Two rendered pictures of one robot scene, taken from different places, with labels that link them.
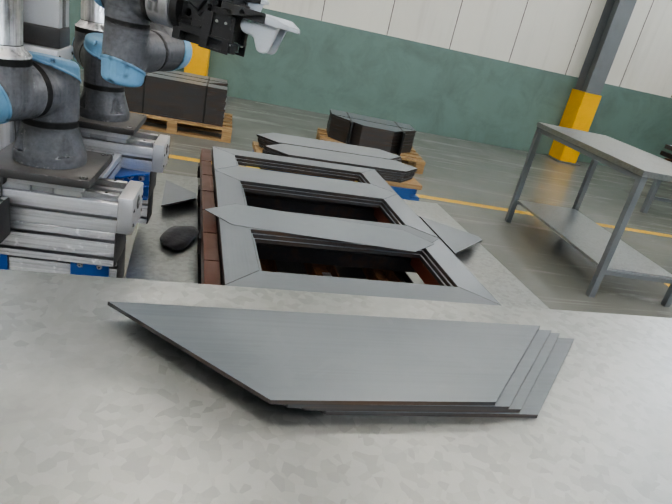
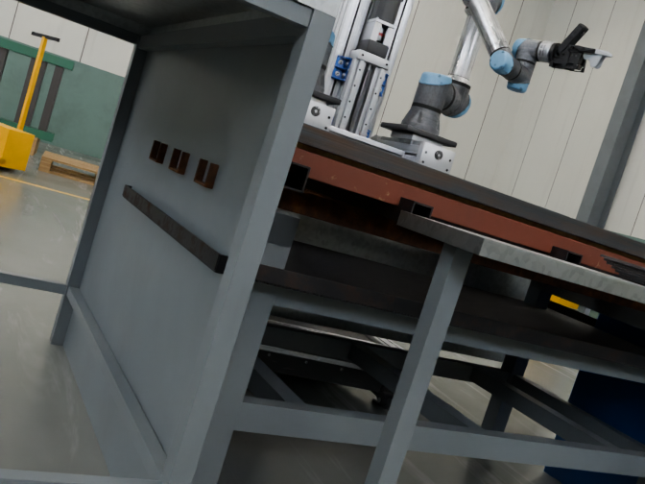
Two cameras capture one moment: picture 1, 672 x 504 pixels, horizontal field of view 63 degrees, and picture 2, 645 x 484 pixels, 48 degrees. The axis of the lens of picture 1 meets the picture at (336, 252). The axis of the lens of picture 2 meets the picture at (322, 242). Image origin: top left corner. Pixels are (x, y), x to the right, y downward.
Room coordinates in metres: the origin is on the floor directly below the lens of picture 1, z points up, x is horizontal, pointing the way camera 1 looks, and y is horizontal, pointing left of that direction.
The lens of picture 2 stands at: (0.93, -1.93, 0.76)
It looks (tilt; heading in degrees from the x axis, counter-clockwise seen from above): 5 degrees down; 79
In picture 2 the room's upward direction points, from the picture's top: 18 degrees clockwise
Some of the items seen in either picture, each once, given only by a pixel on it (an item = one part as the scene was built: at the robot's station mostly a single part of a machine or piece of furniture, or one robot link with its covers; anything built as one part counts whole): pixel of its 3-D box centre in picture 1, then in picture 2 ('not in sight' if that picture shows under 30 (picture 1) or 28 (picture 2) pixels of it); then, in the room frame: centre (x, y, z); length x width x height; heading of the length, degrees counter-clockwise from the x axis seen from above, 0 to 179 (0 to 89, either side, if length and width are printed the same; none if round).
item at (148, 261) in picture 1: (167, 237); not in sight; (1.70, 0.57, 0.66); 1.30 x 0.20 x 0.03; 18
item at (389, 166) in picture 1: (337, 157); not in sight; (2.71, 0.10, 0.82); 0.80 x 0.40 x 0.06; 108
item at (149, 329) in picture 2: not in sight; (143, 233); (0.84, -0.14, 0.50); 1.30 x 0.04 x 1.01; 108
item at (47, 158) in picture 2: not in sight; (101, 177); (-0.04, 5.98, 0.07); 1.20 x 0.80 x 0.14; 10
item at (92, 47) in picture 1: (104, 59); (433, 90); (1.68, 0.80, 1.20); 0.13 x 0.12 x 0.14; 39
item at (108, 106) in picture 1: (103, 99); (422, 119); (1.67, 0.80, 1.09); 0.15 x 0.15 x 0.10
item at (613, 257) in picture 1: (598, 206); not in sight; (4.47, -2.01, 0.47); 1.50 x 0.70 x 0.95; 13
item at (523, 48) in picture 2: not in sight; (529, 50); (1.94, 0.67, 1.43); 0.11 x 0.08 x 0.09; 129
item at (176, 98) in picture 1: (177, 100); not in sight; (5.91, 2.02, 0.26); 1.20 x 0.80 x 0.53; 105
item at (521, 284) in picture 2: not in sight; (405, 291); (1.72, 0.50, 0.47); 1.30 x 0.04 x 0.35; 18
